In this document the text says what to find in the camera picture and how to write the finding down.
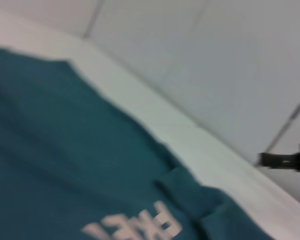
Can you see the teal blue printed t-shirt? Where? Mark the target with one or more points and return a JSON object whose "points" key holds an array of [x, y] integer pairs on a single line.
{"points": [[65, 150]]}

